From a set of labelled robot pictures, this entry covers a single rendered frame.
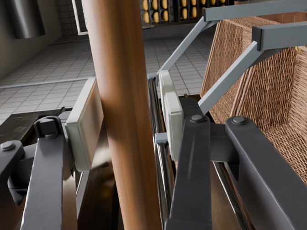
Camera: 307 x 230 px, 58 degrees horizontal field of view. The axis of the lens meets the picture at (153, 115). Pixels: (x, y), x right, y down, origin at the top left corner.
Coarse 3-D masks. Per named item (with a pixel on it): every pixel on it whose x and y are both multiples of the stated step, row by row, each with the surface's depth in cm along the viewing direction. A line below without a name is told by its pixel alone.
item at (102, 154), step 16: (96, 160) 103; (96, 176) 98; (112, 176) 117; (80, 192) 84; (96, 192) 93; (112, 192) 110; (80, 208) 78; (96, 208) 89; (80, 224) 75; (96, 224) 85
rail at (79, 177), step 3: (78, 174) 94; (81, 174) 93; (78, 177) 92; (81, 177) 92; (78, 180) 90; (75, 183) 89; (78, 183) 89; (75, 186) 88; (78, 186) 88; (78, 189) 86
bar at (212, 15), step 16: (288, 0) 96; (304, 0) 96; (208, 16) 97; (224, 16) 97; (240, 16) 97; (192, 32) 100; (256, 32) 54; (272, 32) 53; (288, 32) 53; (304, 32) 53; (256, 48) 55; (272, 48) 54; (240, 64) 56; (224, 80) 57; (208, 96) 59; (160, 112) 78; (160, 128) 68; (160, 144) 61; (160, 160) 56; (160, 176) 52; (160, 192) 48
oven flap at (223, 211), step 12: (216, 168) 105; (216, 180) 102; (216, 192) 98; (228, 192) 92; (216, 204) 93; (228, 204) 91; (216, 216) 89; (228, 216) 87; (240, 216) 83; (216, 228) 85; (228, 228) 83; (240, 228) 80
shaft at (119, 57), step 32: (96, 0) 14; (128, 0) 14; (96, 32) 14; (128, 32) 14; (96, 64) 15; (128, 64) 15; (128, 96) 16; (128, 128) 17; (128, 160) 18; (128, 192) 19; (128, 224) 21; (160, 224) 22
